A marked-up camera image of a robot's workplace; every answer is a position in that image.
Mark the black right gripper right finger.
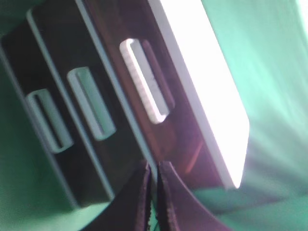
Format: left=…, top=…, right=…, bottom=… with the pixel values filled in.
left=157, top=161, right=225, bottom=231

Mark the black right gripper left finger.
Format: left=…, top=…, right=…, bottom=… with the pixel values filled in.
left=83, top=161, right=152, bottom=231

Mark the dark top drawer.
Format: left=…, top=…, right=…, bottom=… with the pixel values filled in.
left=78, top=0, right=223, bottom=189

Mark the dark drawer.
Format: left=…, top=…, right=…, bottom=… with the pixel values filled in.
left=0, top=21, right=108, bottom=207
left=31, top=0, right=150, bottom=169
left=78, top=0, right=223, bottom=189

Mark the dark middle drawer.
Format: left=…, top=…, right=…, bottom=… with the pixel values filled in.
left=31, top=0, right=150, bottom=169

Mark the dark bottom drawer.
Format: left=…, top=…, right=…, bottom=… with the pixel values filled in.
left=0, top=21, right=108, bottom=207

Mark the green cloth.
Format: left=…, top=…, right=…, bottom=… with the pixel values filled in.
left=0, top=0, right=308, bottom=231

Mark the white drawer cabinet frame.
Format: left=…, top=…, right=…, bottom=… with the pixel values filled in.
left=0, top=0, right=250, bottom=210

